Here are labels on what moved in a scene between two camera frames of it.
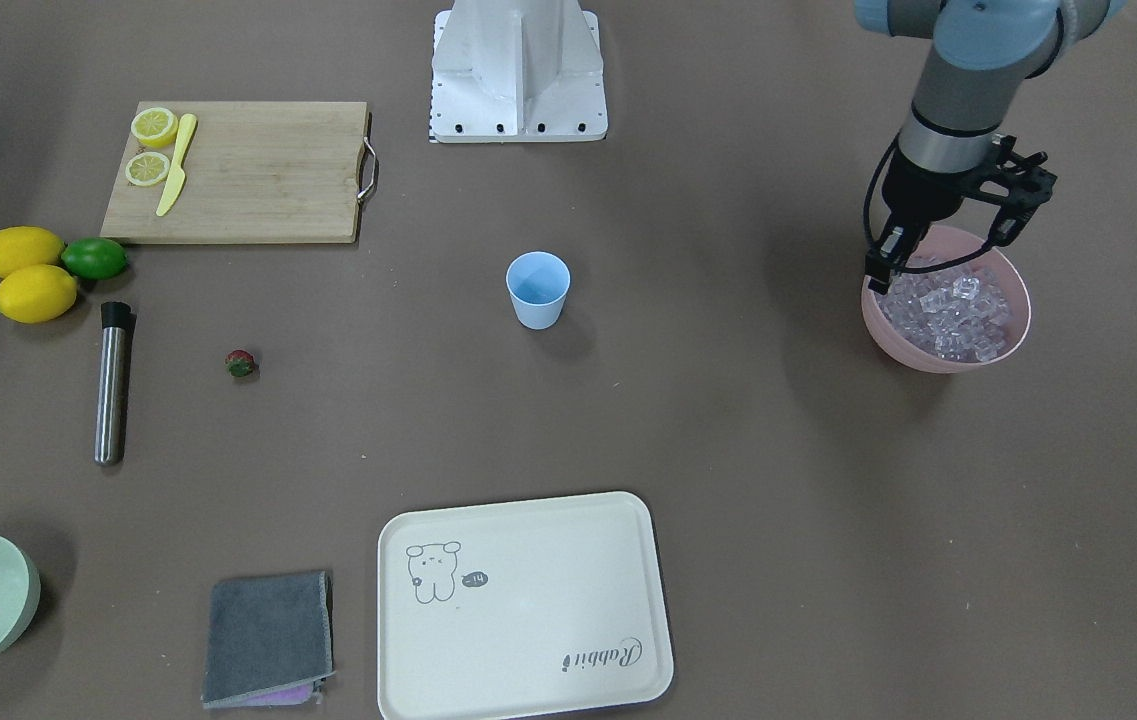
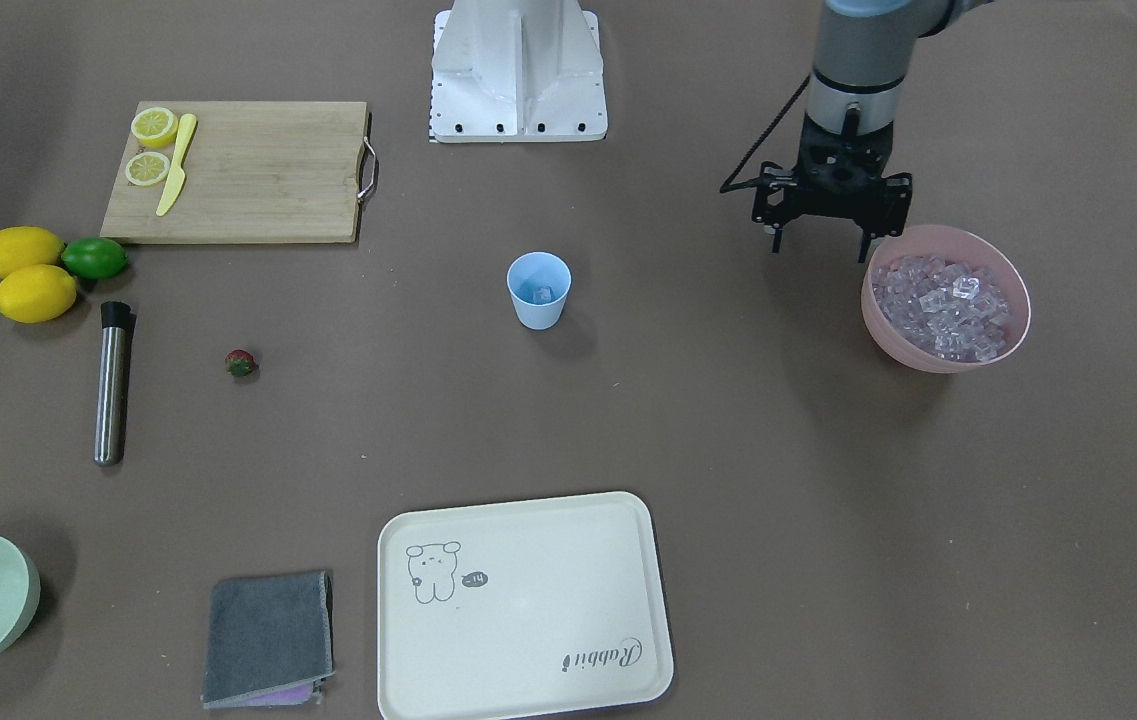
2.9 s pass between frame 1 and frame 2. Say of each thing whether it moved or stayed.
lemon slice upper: stayed
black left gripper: moved
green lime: stayed
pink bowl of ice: stayed
